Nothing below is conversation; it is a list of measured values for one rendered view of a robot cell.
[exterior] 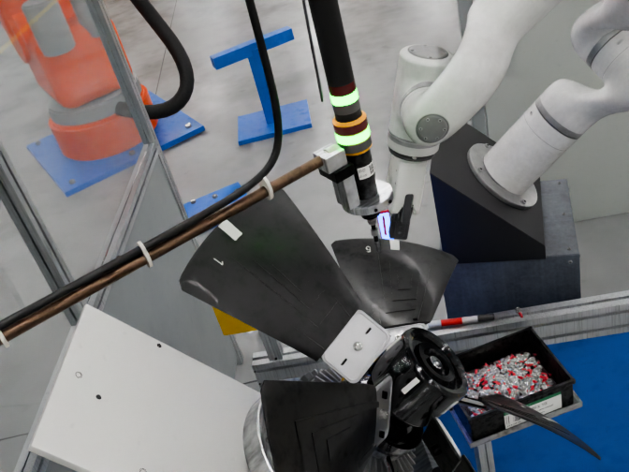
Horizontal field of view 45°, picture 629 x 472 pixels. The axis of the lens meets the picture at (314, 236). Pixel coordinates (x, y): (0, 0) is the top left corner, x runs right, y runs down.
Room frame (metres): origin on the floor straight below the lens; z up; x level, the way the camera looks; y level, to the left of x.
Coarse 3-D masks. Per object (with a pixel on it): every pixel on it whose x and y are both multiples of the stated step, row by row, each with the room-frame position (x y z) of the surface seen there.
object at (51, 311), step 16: (320, 160) 0.82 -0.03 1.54; (288, 176) 0.80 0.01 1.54; (256, 192) 0.78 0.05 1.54; (224, 208) 0.76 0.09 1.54; (240, 208) 0.76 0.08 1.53; (208, 224) 0.74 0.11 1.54; (176, 240) 0.73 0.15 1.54; (160, 256) 0.72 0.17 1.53; (112, 272) 0.70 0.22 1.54; (128, 272) 0.70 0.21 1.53; (80, 288) 0.68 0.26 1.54; (96, 288) 0.68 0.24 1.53; (48, 304) 0.67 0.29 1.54; (64, 304) 0.67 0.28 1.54; (32, 320) 0.65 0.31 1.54; (16, 336) 0.64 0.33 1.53
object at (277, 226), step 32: (256, 224) 0.92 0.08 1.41; (288, 224) 0.92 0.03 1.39; (224, 256) 0.87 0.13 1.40; (256, 256) 0.88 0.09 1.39; (288, 256) 0.88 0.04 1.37; (320, 256) 0.88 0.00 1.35; (192, 288) 0.83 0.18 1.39; (224, 288) 0.84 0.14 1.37; (256, 288) 0.84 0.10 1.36; (288, 288) 0.84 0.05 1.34; (320, 288) 0.84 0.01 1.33; (352, 288) 0.84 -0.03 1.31; (256, 320) 0.81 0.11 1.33; (288, 320) 0.81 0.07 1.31; (320, 320) 0.81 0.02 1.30; (320, 352) 0.78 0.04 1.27
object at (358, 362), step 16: (352, 320) 0.81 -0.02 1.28; (368, 320) 0.81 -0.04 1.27; (352, 336) 0.80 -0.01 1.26; (368, 336) 0.79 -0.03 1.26; (384, 336) 0.79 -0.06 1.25; (336, 352) 0.78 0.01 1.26; (352, 352) 0.78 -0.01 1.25; (368, 352) 0.78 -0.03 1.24; (336, 368) 0.77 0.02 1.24; (352, 368) 0.76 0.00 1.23; (368, 368) 0.76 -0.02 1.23
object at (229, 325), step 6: (216, 312) 1.21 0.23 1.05; (222, 312) 1.21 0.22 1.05; (222, 318) 1.21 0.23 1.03; (228, 318) 1.21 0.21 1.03; (234, 318) 1.21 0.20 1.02; (222, 324) 1.21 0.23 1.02; (228, 324) 1.21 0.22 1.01; (234, 324) 1.21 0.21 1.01; (240, 324) 1.21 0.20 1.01; (246, 324) 1.20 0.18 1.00; (222, 330) 1.21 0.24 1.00; (228, 330) 1.21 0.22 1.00; (234, 330) 1.21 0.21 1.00; (240, 330) 1.21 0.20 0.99; (246, 330) 1.20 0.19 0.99; (252, 330) 1.20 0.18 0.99
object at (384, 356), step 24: (408, 336) 0.76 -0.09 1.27; (432, 336) 0.79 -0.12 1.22; (384, 360) 0.76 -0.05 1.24; (408, 360) 0.72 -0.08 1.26; (456, 360) 0.77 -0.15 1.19; (432, 384) 0.69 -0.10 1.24; (456, 384) 0.73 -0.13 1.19; (408, 408) 0.70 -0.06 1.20; (432, 408) 0.69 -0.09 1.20; (408, 432) 0.72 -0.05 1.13
